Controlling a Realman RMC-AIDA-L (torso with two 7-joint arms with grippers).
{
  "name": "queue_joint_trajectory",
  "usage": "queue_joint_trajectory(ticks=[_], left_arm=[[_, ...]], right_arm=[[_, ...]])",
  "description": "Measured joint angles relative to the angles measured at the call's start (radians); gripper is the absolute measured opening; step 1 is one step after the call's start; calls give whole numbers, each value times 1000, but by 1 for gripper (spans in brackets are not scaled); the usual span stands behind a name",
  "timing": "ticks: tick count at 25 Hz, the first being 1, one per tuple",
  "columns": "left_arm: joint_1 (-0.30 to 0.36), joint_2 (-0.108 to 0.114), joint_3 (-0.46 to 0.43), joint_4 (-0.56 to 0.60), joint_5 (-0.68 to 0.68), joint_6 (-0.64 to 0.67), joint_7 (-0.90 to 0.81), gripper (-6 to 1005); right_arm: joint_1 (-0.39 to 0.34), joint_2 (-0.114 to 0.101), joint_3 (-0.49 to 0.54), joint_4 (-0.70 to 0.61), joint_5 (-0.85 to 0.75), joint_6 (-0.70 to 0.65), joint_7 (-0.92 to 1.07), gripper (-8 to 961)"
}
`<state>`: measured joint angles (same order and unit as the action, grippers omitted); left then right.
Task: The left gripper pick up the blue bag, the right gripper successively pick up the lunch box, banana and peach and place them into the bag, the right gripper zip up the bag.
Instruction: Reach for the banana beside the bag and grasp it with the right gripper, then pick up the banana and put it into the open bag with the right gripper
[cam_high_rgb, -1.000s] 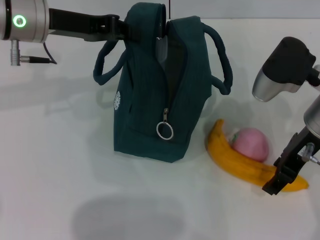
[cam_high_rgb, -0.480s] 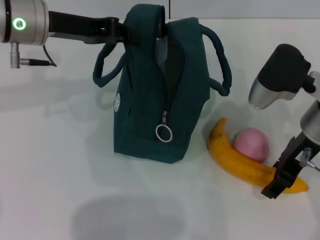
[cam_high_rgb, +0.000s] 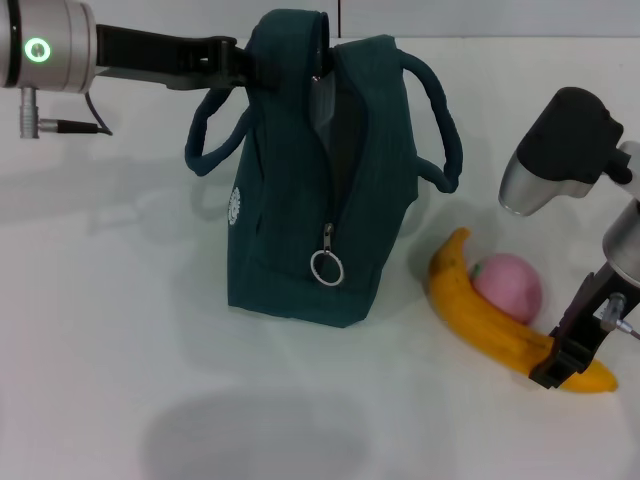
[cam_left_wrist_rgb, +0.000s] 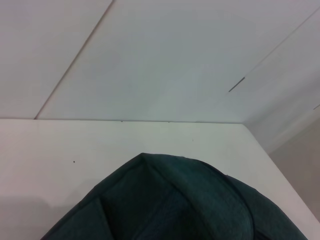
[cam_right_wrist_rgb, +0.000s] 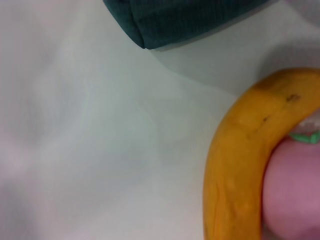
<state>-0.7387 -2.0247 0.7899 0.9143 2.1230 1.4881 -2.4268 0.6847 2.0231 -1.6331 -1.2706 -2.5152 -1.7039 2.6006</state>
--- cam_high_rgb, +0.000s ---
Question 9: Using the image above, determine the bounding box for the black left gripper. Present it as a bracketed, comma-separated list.
[94, 23, 281, 92]

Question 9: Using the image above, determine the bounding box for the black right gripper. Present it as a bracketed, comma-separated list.
[529, 259, 631, 390]

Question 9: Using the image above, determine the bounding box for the pink peach toy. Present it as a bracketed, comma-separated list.
[472, 253, 544, 324]

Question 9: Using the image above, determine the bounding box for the yellow banana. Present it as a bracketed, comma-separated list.
[428, 227, 620, 395]

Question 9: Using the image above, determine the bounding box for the dark blue fabric bag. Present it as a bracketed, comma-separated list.
[183, 8, 460, 330]

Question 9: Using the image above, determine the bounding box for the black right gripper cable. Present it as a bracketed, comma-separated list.
[598, 292, 640, 342]

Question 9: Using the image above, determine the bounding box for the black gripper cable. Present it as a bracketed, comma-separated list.
[598, 292, 640, 342]
[18, 87, 114, 140]

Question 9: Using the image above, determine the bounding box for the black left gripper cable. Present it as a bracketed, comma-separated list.
[18, 87, 114, 140]

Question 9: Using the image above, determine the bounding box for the silver zipper pull ring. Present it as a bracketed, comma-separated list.
[309, 222, 346, 287]

